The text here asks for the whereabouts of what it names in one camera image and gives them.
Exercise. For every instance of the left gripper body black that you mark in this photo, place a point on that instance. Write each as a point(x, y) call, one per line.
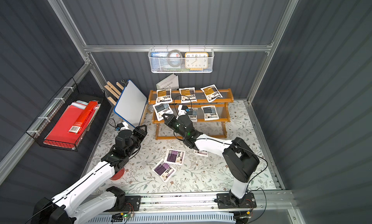
point(137, 134)

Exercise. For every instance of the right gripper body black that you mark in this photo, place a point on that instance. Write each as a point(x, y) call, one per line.
point(174, 122)

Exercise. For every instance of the blue coffee bag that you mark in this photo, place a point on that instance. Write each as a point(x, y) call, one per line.
point(161, 109)
point(193, 114)
point(210, 113)

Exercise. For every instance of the yellow coffee bag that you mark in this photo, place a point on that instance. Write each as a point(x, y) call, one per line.
point(211, 93)
point(164, 96)
point(187, 95)

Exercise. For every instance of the purple coffee bag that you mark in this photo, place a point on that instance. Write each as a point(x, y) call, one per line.
point(176, 157)
point(164, 170)

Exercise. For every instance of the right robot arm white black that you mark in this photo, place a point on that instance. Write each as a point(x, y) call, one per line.
point(239, 157)

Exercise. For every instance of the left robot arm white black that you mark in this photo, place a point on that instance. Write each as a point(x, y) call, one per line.
point(71, 207)

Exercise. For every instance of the blue framed whiteboard easel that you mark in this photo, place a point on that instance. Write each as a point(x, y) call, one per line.
point(129, 102)

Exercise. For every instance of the red round object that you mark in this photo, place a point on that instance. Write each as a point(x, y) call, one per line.
point(118, 175)

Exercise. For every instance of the red long box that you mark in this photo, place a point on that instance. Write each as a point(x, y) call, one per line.
point(82, 118)

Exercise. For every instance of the round clear tape roll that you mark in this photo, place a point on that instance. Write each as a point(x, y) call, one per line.
point(174, 58)

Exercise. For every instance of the blue white box in basket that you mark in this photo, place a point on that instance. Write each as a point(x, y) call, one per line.
point(159, 58)

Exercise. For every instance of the yellow square analog clock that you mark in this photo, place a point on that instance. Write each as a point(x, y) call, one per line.
point(196, 60)

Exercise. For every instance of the red folders stack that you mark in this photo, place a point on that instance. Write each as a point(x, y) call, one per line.
point(60, 137)

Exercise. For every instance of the small circuit board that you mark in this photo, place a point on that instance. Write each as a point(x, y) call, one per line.
point(121, 217)

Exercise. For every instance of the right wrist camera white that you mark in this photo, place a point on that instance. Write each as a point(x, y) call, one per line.
point(183, 110)

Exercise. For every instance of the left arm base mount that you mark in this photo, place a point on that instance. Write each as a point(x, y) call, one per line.
point(119, 201)

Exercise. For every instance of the black wire wall basket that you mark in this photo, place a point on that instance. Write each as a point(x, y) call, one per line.
point(71, 92)

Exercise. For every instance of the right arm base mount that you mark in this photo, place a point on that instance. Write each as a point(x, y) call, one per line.
point(228, 201)

